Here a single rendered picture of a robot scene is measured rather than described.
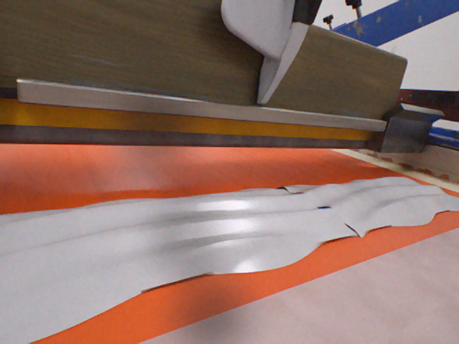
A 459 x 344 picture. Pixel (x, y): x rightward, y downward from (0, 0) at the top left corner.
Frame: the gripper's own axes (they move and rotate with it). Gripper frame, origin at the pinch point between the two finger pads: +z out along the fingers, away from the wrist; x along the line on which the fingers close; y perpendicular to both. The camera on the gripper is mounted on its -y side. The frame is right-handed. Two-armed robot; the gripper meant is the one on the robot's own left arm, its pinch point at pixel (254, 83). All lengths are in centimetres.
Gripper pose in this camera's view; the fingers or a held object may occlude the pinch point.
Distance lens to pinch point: 23.4
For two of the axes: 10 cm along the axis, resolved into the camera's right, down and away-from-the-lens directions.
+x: 5.4, 3.3, -7.8
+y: -8.3, 0.3, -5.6
